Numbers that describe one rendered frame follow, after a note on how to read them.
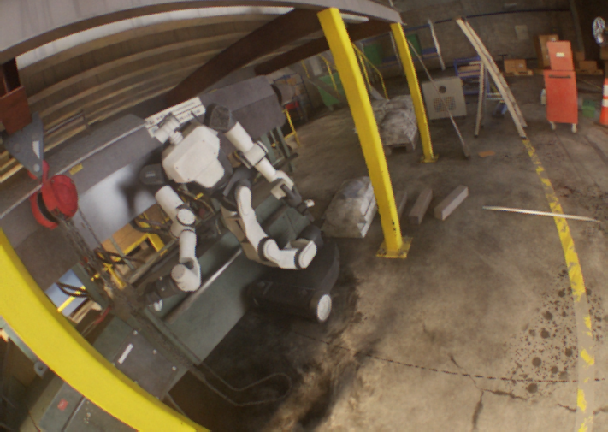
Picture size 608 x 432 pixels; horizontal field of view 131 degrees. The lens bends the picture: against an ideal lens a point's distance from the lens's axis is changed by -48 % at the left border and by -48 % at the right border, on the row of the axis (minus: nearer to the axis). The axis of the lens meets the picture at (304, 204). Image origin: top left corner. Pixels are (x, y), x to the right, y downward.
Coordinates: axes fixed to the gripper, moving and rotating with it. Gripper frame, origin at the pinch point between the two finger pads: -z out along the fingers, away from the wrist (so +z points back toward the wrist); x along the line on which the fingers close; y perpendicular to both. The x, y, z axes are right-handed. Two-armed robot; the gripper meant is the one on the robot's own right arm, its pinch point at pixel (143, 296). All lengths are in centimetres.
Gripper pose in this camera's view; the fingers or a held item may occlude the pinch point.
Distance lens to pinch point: 118.4
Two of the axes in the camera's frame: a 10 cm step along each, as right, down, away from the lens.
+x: -2.4, -3.5, 9.0
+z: 9.1, -4.0, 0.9
